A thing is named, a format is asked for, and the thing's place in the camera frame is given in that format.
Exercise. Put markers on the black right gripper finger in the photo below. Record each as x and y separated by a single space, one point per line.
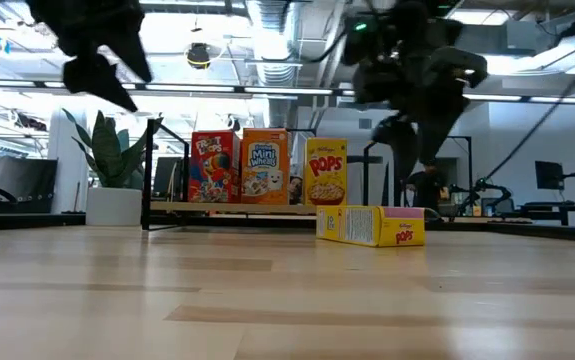
439 130
399 150

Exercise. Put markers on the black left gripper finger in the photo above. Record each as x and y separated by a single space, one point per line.
92 80
129 55

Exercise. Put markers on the orange Frosted Mini Wheats box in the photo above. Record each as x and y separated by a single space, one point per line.
265 167

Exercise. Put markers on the red Froot Loops cereal box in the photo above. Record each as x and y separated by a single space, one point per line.
214 167

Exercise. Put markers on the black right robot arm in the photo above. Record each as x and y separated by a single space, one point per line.
422 10

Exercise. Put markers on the person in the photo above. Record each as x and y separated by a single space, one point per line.
429 190

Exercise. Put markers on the green snake plant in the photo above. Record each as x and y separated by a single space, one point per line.
109 155

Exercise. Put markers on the background workbench with equipment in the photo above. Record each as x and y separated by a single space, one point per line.
487 200

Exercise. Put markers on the black computer monitor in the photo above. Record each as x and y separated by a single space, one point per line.
164 175
549 175

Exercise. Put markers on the dark grey partition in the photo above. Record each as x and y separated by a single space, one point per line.
17 180

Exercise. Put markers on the white plant pot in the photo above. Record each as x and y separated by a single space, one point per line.
114 207

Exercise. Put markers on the black background desk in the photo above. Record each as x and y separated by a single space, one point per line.
557 207

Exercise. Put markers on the black metal shelf end frame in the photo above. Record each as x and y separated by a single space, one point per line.
147 175
367 175

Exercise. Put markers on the round black overhead camera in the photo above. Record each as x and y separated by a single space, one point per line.
198 55

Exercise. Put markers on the silver spiral ventilation duct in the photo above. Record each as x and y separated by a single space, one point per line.
272 30

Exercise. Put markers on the black aluminium rig frame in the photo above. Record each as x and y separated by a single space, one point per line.
567 232

